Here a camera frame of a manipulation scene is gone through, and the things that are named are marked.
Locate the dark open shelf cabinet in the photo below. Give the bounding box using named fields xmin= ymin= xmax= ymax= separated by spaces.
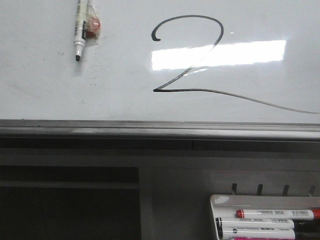
xmin=0 ymin=166 xmax=141 ymax=240

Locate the grey aluminium whiteboard tray rail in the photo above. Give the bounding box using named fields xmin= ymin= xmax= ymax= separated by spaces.
xmin=0 ymin=119 xmax=320 ymax=142

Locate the white glossy whiteboard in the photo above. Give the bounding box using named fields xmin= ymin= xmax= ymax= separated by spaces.
xmin=0 ymin=0 xmax=320 ymax=124

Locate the lower black capped white marker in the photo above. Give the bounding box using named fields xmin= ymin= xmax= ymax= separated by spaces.
xmin=218 ymin=227 xmax=320 ymax=240

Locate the upper black capped white marker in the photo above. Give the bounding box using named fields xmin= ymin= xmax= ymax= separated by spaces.
xmin=215 ymin=217 xmax=320 ymax=231

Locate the red capped white marker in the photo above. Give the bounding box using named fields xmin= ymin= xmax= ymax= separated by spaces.
xmin=235 ymin=208 xmax=320 ymax=220

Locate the black capped white marker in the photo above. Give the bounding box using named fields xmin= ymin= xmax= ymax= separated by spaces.
xmin=218 ymin=227 xmax=320 ymax=240
xmin=215 ymin=217 xmax=320 ymax=231

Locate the red magnet taped to marker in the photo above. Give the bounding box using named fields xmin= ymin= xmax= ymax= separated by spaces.
xmin=85 ymin=4 xmax=101 ymax=39

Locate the white black-tip whiteboard marker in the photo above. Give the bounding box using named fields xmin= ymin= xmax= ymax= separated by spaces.
xmin=73 ymin=0 xmax=89 ymax=62

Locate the white plastic marker tray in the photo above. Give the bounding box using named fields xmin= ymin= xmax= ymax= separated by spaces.
xmin=210 ymin=194 xmax=320 ymax=240

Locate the pink marker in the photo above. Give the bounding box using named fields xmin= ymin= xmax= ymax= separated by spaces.
xmin=230 ymin=237 xmax=291 ymax=240

